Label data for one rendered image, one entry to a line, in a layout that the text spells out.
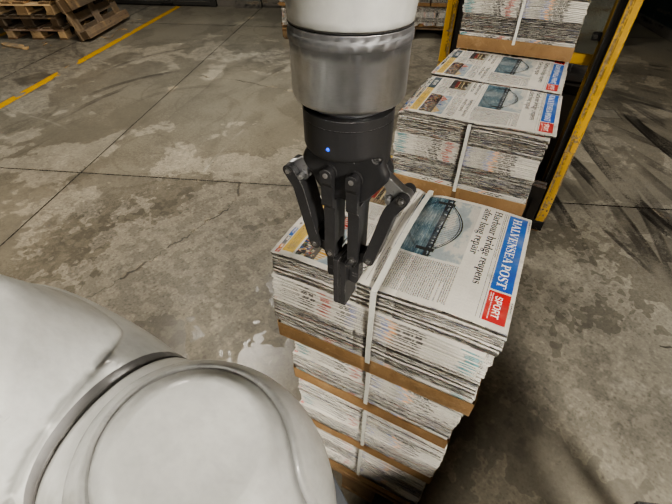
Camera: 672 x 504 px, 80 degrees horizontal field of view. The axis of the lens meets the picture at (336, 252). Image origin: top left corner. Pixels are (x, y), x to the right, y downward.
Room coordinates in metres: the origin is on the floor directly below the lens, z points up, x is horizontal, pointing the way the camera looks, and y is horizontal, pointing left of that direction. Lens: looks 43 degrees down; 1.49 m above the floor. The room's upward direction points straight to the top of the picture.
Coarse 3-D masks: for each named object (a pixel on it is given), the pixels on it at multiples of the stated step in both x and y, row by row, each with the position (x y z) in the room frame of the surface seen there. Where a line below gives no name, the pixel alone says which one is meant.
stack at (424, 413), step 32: (320, 352) 0.48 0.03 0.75; (352, 384) 0.44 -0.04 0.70; (384, 384) 0.41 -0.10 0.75; (320, 416) 0.48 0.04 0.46; (352, 416) 0.44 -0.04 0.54; (416, 416) 0.37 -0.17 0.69; (448, 416) 0.35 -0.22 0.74; (352, 448) 0.44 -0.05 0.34; (384, 448) 0.40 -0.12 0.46; (416, 448) 0.37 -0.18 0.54; (352, 480) 0.43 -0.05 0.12; (384, 480) 0.40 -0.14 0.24; (416, 480) 0.36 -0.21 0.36
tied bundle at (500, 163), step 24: (408, 120) 1.00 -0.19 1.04; (432, 120) 0.98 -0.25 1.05; (408, 144) 1.00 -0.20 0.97; (432, 144) 0.97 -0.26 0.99; (456, 144) 0.94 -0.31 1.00; (480, 144) 0.92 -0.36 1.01; (504, 144) 0.89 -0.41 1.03; (528, 144) 0.87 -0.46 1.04; (408, 168) 0.99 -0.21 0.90; (432, 168) 0.96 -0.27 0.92; (456, 168) 0.94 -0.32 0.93; (480, 168) 0.91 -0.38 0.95; (504, 168) 0.88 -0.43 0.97; (528, 168) 0.86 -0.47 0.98; (480, 192) 0.90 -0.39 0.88; (504, 192) 0.88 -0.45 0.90; (528, 192) 0.86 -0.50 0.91
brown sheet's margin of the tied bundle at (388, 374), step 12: (384, 372) 0.37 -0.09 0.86; (396, 372) 0.36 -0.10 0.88; (396, 384) 0.36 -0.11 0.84; (408, 384) 0.35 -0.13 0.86; (420, 384) 0.34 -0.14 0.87; (480, 384) 0.34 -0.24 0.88; (432, 396) 0.33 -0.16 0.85; (444, 396) 0.32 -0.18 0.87; (456, 408) 0.31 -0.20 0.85; (468, 408) 0.31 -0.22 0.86
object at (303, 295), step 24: (384, 192) 0.64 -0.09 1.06; (288, 240) 0.50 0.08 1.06; (288, 264) 0.46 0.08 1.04; (312, 264) 0.44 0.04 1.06; (288, 288) 0.46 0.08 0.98; (312, 288) 0.44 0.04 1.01; (288, 312) 0.46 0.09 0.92; (312, 312) 0.44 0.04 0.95; (336, 312) 0.42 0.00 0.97; (336, 336) 0.41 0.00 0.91
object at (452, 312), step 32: (448, 224) 0.54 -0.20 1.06; (480, 224) 0.54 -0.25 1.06; (512, 224) 0.54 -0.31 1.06; (416, 256) 0.46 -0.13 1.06; (448, 256) 0.46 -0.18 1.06; (480, 256) 0.46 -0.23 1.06; (512, 256) 0.46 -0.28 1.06; (416, 288) 0.39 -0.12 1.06; (448, 288) 0.39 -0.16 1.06; (480, 288) 0.39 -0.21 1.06; (512, 288) 0.39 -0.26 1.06; (416, 320) 0.36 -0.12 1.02; (448, 320) 0.34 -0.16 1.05; (480, 320) 0.33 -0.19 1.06; (416, 352) 0.35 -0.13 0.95; (448, 352) 0.34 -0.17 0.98; (480, 352) 0.32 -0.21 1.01; (448, 384) 0.33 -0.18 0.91
